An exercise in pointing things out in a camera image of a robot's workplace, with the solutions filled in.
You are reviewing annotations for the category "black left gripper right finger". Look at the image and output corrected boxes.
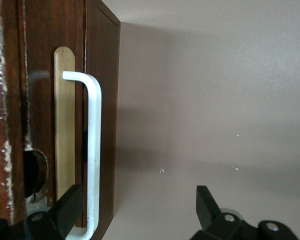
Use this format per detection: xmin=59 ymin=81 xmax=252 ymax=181
xmin=191 ymin=185 xmax=299 ymax=240

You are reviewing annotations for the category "white drawer handle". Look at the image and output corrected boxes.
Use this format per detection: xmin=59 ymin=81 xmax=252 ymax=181
xmin=62 ymin=71 xmax=102 ymax=240

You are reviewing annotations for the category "dark wooden drawer cabinet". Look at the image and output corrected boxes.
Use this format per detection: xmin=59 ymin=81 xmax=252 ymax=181
xmin=0 ymin=0 xmax=121 ymax=240

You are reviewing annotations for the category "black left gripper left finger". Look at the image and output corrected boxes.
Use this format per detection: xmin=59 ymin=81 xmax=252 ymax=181
xmin=0 ymin=184 xmax=84 ymax=240

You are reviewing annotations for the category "brown table cover sheet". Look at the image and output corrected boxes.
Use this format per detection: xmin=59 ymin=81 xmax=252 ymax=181
xmin=97 ymin=0 xmax=300 ymax=240

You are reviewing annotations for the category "brass handle backplate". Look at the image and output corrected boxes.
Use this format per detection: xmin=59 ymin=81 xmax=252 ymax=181
xmin=53 ymin=46 xmax=76 ymax=201

